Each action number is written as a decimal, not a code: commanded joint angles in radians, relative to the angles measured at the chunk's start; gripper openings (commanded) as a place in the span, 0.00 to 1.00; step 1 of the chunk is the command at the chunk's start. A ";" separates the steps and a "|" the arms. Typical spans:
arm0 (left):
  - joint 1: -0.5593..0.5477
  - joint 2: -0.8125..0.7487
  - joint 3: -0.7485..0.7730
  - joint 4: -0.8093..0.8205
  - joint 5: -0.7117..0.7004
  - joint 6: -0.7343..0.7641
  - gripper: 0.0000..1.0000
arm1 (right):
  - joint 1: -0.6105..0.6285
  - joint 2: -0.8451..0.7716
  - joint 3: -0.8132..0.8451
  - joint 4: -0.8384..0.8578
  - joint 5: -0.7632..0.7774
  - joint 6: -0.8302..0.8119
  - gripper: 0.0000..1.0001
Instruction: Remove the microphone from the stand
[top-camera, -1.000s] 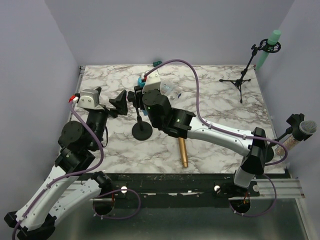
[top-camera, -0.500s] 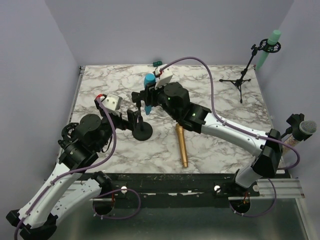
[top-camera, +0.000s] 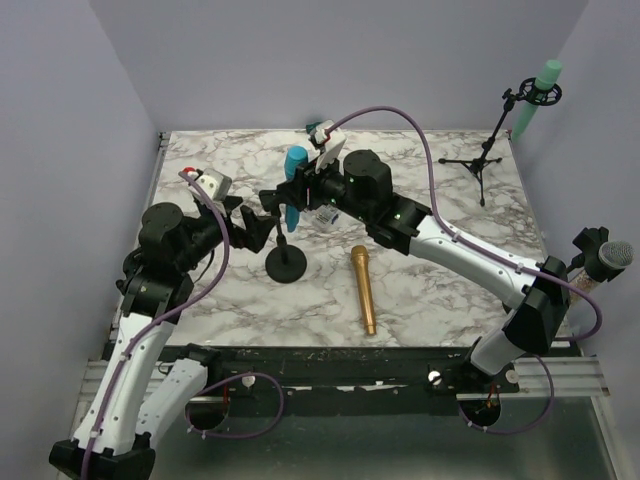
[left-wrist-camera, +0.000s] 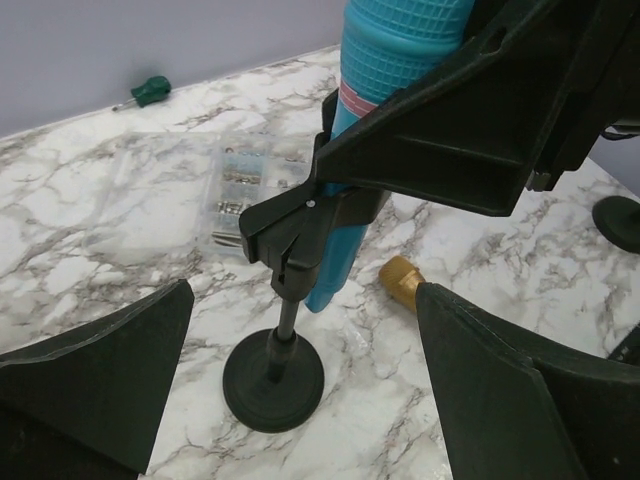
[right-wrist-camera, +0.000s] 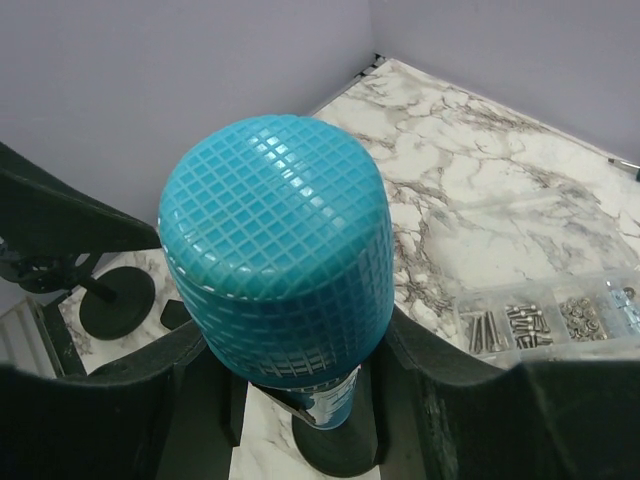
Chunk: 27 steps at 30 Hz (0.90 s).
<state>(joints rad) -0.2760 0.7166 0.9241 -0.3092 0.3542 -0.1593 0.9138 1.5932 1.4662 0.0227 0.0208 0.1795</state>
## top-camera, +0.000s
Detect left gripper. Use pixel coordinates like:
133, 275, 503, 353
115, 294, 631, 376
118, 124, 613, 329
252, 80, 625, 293
177, 195, 278, 273

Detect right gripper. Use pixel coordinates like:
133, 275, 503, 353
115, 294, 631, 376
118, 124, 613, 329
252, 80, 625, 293
276, 149, 371, 225

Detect blue microphone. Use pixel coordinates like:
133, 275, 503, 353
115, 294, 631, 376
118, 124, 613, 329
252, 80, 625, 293
283, 145, 307, 235

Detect black blue-microphone desk stand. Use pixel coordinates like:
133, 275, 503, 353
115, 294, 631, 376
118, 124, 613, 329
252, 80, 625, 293
259, 190, 307, 284

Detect black shock mount desk stand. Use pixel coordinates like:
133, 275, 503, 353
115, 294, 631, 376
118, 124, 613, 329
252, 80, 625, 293
116, 247, 143, 295

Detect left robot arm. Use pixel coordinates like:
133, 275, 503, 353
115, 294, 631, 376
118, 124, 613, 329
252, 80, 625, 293
49, 196, 277, 479

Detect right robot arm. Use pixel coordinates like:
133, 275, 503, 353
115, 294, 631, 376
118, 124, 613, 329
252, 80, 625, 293
259, 150, 569, 392

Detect gold microphone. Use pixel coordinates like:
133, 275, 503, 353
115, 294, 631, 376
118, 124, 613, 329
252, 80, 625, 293
351, 245, 377, 336

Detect black tripod microphone stand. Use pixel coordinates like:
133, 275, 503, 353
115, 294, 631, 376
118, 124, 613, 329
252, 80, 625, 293
438, 76, 563, 208

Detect mint green microphone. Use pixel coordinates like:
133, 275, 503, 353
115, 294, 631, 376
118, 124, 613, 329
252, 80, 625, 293
511, 59, 563, 142

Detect black stand holding silver microphone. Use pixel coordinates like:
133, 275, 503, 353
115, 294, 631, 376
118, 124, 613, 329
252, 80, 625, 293
566, 226, 617, 283

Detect silver mesh head microphone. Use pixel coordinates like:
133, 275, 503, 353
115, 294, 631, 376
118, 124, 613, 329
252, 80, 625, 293
570, 240, 635, 293

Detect clear plastic packet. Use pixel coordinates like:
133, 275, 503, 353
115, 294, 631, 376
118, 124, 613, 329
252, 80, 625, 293
313, 205, 340, 228

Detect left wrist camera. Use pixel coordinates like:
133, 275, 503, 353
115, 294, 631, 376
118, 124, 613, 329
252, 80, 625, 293
189, 168, 233, 203

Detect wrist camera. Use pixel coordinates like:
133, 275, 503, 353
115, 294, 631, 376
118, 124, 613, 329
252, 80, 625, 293
308, 120, 346, 173
189, 168, 233, 203

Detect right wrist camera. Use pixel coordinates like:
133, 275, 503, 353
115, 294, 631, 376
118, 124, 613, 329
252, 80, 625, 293
308, 120, 346, 173

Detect green handled screwdriver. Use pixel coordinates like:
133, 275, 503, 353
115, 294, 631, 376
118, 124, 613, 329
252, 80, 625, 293
305, 121, 322, 135

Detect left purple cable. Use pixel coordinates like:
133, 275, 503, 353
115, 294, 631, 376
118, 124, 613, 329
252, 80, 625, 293
79, 167, 286, 480

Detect purple cable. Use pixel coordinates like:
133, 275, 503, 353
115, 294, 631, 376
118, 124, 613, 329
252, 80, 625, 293
324, 105, 601, 435
79, 167, 286, 480

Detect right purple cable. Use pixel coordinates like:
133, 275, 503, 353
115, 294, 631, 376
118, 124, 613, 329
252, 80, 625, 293
324, 105, 601, 435

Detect aluminium frame rail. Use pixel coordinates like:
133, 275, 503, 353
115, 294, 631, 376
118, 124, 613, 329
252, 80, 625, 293
78, 357, 610, 404

